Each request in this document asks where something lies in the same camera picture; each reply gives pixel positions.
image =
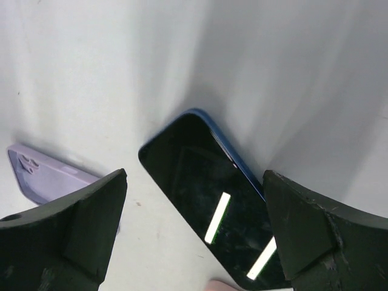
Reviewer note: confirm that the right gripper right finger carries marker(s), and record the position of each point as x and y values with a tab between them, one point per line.
324	244

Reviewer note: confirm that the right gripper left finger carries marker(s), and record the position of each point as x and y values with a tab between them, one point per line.
67	243

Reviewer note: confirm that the pink phone case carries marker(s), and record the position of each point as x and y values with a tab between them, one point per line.
215	285

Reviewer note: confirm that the purple phone case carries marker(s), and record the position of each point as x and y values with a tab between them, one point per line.
43	179

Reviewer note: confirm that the black phone far right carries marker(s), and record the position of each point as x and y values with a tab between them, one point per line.
211	187

